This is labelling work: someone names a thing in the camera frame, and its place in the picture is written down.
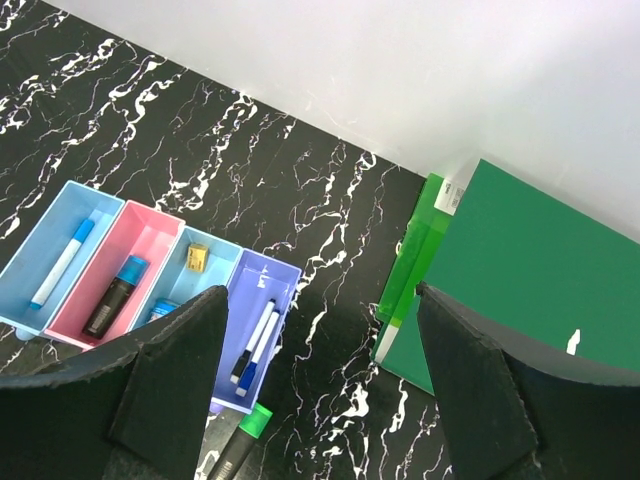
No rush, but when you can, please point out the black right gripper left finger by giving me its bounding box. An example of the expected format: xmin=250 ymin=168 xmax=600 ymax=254
xmin=1 ymin=286 xmax=229 ymax=479

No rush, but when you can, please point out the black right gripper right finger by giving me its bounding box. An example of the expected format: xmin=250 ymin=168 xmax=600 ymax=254
xmin=416 ymin=283 xmax=639 ymax=479

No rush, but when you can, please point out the small black silver pen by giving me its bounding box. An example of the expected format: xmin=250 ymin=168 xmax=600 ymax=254
xmin=230 ymin=299 xmax=276 ymax=384

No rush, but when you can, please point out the blue tip thin pen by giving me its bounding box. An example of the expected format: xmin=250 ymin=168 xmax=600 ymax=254
xmin=236 ymin=310 xmax=280 ymax=397

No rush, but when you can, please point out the light blue bin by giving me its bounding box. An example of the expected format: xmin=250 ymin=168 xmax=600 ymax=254
xmin=1 ymin=181 xmax=125 ymax=341
xmin=130 ymin=225 xmax=244 ymax=334

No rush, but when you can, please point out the yellow eraser block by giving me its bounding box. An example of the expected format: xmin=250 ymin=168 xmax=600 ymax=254
xmin=186 ymin=243 xmax=209 ymax=273

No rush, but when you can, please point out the purple bin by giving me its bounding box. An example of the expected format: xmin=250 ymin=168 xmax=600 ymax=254
xmin=211 ymin=249 xmax=301 ymax=413

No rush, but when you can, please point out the pink bin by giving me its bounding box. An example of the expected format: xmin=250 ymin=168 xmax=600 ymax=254
xmin=45 ymin=200 xmax=185 ymax=350

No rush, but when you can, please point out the blue cap white marker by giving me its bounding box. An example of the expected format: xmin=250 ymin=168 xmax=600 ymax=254
xmin=29 ymin=218 xmax=95 ymax=310

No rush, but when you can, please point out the green cap grey marker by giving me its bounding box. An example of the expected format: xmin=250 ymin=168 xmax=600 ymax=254
xmin=207 ymin=403 xmax=273 ymax=480

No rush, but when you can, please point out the green ring binder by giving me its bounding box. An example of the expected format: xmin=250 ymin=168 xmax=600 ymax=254
xmin=372 ymin=160 xmax=639 ymax=391

